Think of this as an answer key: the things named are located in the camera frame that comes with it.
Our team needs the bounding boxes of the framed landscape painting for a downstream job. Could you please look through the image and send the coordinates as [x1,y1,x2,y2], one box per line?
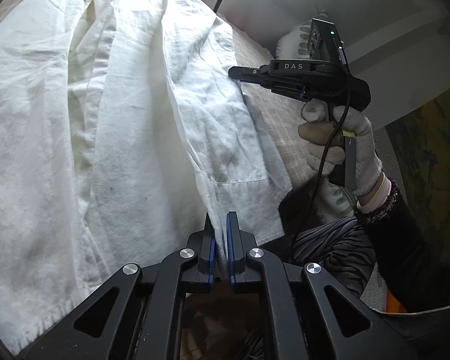
[386,90,450,271]

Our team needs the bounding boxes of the person's right hand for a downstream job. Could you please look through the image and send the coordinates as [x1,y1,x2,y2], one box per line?
[298,101,383,199]

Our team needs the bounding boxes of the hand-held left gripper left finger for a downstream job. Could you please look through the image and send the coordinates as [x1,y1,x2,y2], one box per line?
[22,212,216,360]

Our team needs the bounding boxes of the person's grey striped clothing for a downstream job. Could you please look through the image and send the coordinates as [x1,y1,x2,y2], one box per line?
[277,215,379,299]

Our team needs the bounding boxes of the person's right forearm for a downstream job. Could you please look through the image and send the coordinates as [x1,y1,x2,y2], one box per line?
[354,174,447,308]

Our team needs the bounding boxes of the grey braided cable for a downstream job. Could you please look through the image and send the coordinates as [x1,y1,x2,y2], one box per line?
[373,300,450,316]

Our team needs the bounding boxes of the white long-sleeved shirt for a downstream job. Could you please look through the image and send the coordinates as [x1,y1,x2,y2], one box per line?
[0,0,293,357]

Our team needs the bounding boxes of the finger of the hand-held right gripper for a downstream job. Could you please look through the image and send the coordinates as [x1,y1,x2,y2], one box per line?
[228,65,271,84]
[259,79,311,101]

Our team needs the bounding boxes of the green striped pillow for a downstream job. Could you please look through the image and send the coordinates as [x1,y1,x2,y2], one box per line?
[275,9,361,229]

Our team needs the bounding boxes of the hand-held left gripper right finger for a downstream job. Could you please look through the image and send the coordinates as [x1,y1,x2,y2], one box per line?
[226,211,421,360]

